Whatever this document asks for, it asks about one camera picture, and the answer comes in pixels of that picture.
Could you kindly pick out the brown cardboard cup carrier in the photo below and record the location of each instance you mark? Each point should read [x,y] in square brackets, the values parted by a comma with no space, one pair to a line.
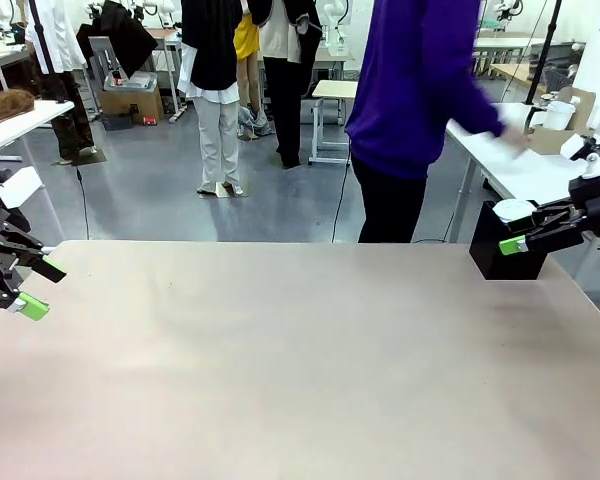
[550,140]

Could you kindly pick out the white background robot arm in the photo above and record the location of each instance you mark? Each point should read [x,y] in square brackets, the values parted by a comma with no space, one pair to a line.
[336,30]

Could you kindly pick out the person's right forearm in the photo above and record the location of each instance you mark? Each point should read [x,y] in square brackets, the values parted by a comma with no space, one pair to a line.
[480,117]

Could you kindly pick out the black cup holder box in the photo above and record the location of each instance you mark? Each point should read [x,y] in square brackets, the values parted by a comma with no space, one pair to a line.
[500,265]

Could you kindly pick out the person's right hand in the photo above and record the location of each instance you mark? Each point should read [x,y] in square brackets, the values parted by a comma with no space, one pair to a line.
[517,139]

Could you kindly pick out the white bowl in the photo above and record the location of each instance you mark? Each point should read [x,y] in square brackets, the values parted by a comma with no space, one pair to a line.
[512,209]

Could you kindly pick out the white side table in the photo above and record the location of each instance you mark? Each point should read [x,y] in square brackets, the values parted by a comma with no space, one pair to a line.
[530,170]

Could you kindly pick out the black floor mat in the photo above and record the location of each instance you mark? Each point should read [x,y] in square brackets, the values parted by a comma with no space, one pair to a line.
[82,157]

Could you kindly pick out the white table with fur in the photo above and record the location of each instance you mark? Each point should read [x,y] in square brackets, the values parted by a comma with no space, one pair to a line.
[25,122]

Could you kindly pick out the brown fur pile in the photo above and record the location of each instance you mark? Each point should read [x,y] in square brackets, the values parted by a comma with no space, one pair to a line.
[5,106]

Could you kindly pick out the small black floor box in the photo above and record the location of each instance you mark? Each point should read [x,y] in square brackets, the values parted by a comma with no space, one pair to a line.
[117,122]

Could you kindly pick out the black tripod pole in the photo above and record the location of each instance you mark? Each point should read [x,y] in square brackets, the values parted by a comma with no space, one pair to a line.
[545,50]

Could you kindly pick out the person in purple sweater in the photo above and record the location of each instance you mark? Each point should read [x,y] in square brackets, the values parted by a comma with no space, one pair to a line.
[405,75]

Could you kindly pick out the cardboard box on floor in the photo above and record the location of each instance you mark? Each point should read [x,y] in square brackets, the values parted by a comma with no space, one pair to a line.
[130,105]

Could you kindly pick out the grey plastic bin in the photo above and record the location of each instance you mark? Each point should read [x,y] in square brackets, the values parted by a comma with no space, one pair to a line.
[130,81]

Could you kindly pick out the small beige top table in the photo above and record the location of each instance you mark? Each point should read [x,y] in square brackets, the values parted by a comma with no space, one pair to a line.
[335,89]

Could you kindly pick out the black hanging cloth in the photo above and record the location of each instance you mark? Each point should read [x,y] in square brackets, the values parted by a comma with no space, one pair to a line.
[120,35]

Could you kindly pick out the clothes pile on floor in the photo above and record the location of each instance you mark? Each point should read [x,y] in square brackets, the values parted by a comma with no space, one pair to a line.
[255,122]

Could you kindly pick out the person beige jacket black trousers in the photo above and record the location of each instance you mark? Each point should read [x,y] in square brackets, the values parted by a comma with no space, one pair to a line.
[285,100]

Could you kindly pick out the person black top white trousers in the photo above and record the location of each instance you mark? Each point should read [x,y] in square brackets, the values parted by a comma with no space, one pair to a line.
[210,50]

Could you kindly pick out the yellow garment mannequin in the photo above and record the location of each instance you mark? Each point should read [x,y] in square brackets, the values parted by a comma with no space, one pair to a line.
[245,40]

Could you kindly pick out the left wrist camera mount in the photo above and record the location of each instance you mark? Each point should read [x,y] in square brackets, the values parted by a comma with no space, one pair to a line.
[22,187]

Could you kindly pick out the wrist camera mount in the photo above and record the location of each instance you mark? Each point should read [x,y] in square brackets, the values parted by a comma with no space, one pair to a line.
[22,187]
[575,145]

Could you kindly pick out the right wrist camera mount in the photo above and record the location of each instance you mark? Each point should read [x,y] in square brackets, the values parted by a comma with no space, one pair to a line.
[575,145]

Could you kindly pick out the white background table frame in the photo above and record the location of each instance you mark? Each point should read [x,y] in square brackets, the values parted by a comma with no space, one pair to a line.
[505,42]

